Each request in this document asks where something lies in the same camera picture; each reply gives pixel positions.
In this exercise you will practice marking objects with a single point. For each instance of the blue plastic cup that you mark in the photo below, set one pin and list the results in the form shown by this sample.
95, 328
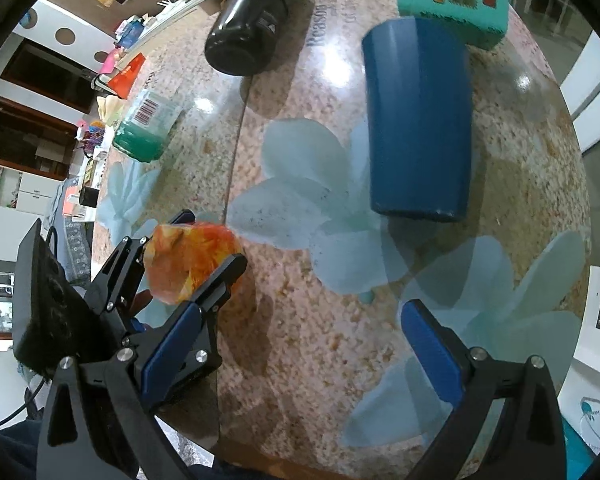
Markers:
419, 112

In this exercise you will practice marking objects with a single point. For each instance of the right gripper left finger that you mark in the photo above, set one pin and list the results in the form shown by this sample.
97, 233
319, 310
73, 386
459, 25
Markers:
99, 420

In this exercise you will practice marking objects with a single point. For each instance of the orange shopping bag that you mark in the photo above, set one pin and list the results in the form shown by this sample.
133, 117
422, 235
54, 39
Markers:
122, 83

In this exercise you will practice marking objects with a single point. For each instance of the black thermos bottle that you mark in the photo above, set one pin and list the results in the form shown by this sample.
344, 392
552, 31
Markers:
243, 39

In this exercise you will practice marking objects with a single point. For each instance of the orange plastic cup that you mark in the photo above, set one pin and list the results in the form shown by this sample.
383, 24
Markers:
180, 257

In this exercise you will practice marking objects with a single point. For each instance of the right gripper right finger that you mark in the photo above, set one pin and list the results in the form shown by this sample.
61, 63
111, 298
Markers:
528, 441

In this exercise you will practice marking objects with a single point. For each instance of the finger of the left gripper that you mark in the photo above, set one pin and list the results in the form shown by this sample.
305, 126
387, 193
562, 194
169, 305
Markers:
115, 285
215, 289

